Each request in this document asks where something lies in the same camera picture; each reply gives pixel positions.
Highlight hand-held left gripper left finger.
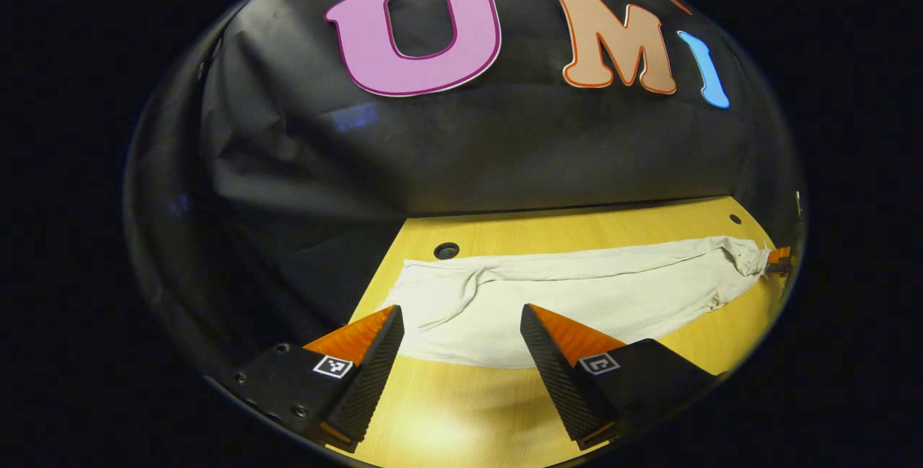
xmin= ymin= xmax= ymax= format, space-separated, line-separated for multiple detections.
xmin=229 ymin=304 xmax=405 ymax=454

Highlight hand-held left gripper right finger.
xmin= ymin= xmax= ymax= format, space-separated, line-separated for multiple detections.
xmin=519 ymin=302 xmax=722 ymax=451

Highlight cream white jeans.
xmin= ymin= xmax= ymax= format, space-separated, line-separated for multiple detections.
xmin=382 ymin=236 xmax=772 ymax=370

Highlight black backdrop cloth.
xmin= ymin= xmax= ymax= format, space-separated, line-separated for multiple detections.
xmin=124 ymin=0 xmax=807 ymax=382

